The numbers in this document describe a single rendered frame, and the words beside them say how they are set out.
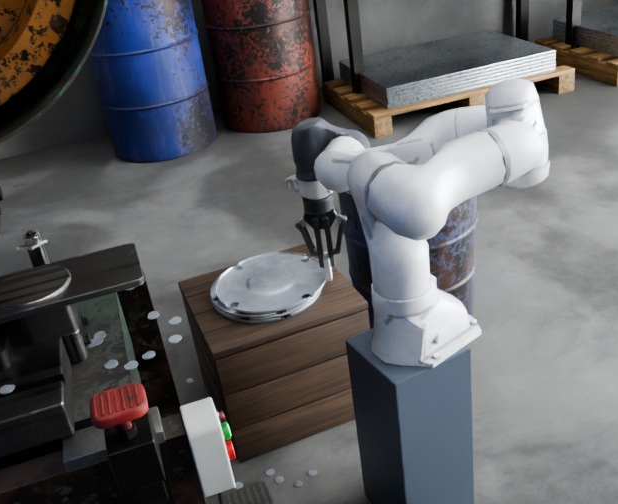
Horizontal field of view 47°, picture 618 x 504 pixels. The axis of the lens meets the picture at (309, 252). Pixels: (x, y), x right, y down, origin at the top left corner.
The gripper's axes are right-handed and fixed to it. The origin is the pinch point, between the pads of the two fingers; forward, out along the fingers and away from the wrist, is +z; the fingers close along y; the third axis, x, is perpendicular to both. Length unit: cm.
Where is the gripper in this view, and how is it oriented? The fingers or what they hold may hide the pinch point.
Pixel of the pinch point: (327, 266)
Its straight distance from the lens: 182.5
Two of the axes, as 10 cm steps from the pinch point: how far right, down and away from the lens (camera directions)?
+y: 9.9, -0.8, -1.2
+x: 0.7, -4.9, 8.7
